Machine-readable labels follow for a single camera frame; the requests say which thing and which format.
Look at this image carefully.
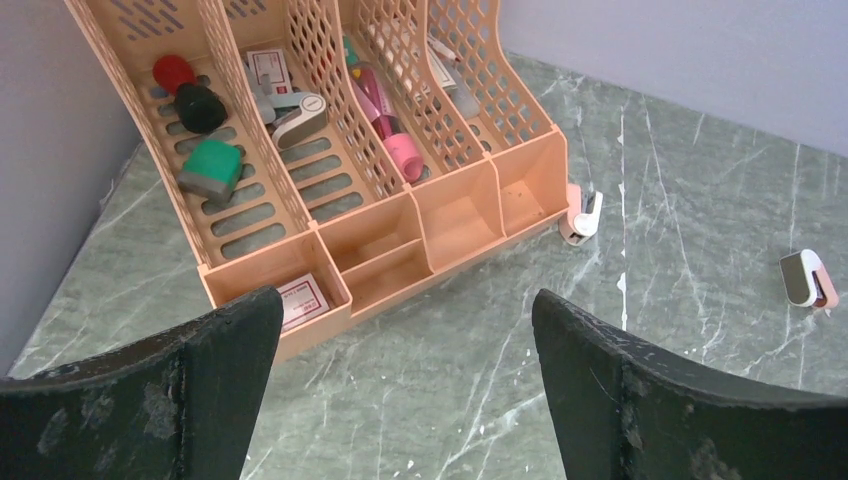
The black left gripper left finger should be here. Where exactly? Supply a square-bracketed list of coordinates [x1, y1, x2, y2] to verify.
[1, 287, 283, 479]

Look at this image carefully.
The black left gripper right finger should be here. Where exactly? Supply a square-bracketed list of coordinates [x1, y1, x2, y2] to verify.
[531, 289, 847, 479]

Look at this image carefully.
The grey white stapler in organizer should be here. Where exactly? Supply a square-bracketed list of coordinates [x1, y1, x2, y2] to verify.
[251, 80, 328, 150]

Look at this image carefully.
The staple box front compartment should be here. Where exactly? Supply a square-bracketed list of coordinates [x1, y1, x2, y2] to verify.
[277, 273, 330, 331]

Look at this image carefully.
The green stamp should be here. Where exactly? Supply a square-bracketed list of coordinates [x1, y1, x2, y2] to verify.
[177, 140, 243, 204]

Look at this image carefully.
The peach plastic file organizer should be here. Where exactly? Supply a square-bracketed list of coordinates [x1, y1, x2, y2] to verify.
[68, 1, 569, 360]

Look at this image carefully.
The black round stamp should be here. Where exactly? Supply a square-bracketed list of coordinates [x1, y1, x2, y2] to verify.
[173, 83, 229, 134]

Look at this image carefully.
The red round stamp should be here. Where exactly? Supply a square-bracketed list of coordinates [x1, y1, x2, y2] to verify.
[152, 54, 197, 96]

